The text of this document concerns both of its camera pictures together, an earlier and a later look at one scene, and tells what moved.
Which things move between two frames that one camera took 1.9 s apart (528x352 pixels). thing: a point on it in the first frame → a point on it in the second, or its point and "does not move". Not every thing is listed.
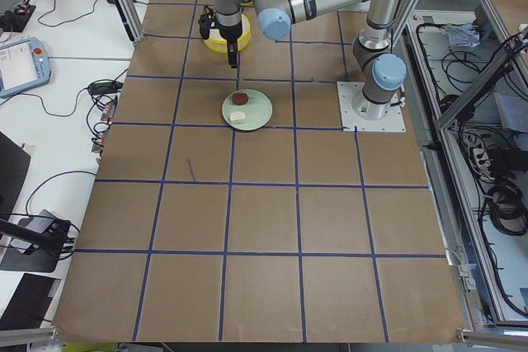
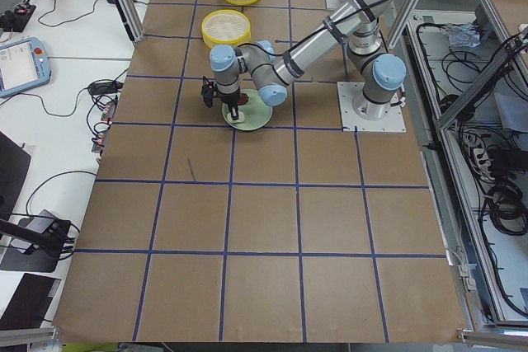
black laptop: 14,164 does not move
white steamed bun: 238,117 does not move
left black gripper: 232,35 → 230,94
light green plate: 257,110 does not move
